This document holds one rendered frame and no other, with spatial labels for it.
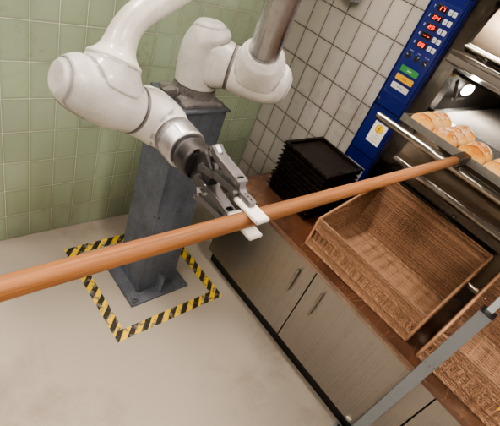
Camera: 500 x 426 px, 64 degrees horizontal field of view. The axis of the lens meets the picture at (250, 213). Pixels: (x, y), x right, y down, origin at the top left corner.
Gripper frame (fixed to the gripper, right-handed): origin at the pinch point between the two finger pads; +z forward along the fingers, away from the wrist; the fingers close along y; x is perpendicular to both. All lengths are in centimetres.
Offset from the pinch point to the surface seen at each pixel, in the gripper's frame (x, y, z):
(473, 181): -94, 3, 9
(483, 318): -72, 25, 39
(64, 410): 15, 119, -30
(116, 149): -41, 74, -121
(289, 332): -77, 102, -8
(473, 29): -132, -32, -34
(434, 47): -129, -20, -42
